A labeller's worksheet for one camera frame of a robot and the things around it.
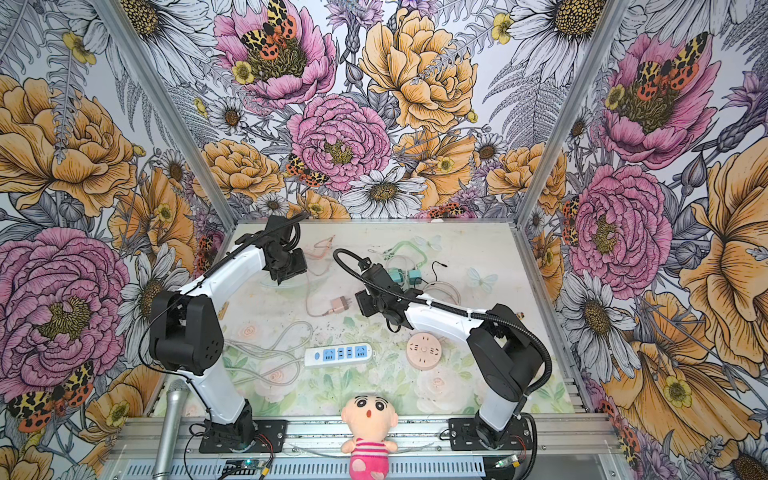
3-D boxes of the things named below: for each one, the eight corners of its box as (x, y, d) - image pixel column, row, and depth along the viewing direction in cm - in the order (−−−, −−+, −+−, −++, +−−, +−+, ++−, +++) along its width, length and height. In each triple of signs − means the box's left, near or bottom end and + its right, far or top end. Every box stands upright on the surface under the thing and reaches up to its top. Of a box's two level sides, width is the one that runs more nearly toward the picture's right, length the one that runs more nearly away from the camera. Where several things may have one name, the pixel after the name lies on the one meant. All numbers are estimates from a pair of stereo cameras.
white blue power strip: (306, 367, 87) (303, 363, 85) (307, 352, 90) (305, 347, 87) (372, 362, 88) (372, 357, 86) (372, 347, 91) (371, 342, 89)
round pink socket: (406, 369, 87) (407, 365, 85) (405, 337, 93) (406, 332, 91) (441, 369, 87) (443, 365, 85) (438, 337, 93) (439, 332, 91)
